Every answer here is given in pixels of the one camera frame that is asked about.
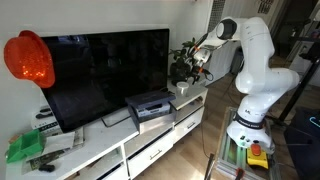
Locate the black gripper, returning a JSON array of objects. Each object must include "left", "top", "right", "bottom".
[{"left": 191, "top": 60, "right": 208, "bottom": 80}]

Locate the clear round plastic container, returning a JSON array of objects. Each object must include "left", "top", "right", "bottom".
[{"left": 176, "top": 83, "right": 190, "bottom": 98}]

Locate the green plant in glass bowl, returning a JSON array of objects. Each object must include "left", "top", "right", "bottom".
[{"left": 168, "top": 37, "right": 208, "bottom": 87}]

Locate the open dark blue box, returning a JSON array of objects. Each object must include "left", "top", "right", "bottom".
[{"left": 124, "top": 90, "right": 178, "bottom": 135}]

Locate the black flat screen television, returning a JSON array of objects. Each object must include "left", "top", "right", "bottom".
[{"left": 39, "top": 28, "right": 170, "bottom": 134}]

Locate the black tripod stand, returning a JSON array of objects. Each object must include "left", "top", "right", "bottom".
[{"left": 278, "top": 36, "right": 320, "bottom": 123}]

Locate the yellow emergency stop box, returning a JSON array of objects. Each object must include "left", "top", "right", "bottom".
[{"left": 246, "top": 143, "right": 270, "bottom": 170}]

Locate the white television stand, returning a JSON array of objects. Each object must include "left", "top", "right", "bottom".
[{"left": 4, "top": 78, "right": 209, "bottom": 180}]

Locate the black computer case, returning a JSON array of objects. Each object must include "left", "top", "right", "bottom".
[{"left": 283, "top": 106, "right": 320, "bottom": 180}]

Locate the white paper sheet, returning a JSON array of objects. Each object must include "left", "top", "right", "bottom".
[{"left": 43, "top": 130, "right": 76, "bottom": 155}]

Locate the white electronic device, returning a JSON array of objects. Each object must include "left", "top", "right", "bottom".
[{"left": 30, "top": 98, "right": 63, "bottom": 136}]

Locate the black remote control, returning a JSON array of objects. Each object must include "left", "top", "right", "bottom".
[{"left": 38, "top": 163, "right": 56, "bottom": 173}]

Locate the printed magazine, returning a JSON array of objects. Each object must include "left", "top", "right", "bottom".
[{"left": 21, "top": 126, "right": 85, "bottom": 176}]

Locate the green plastic box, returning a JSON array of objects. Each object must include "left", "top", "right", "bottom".
[{"left": 5, "top": 129, "right": 45, "bottom": 164}]

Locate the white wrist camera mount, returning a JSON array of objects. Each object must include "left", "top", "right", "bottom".
[{"left": 198, "top": 49, "right": 213, "bottom": 64}]

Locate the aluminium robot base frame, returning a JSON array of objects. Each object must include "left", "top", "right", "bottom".
[{"left": 214, "top": 106, "right": 281, "bottom": 180}]

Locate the red handled clamp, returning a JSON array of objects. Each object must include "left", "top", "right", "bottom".
[{"left": 234, "top": 167, "right": 245, "bottom": 180}]

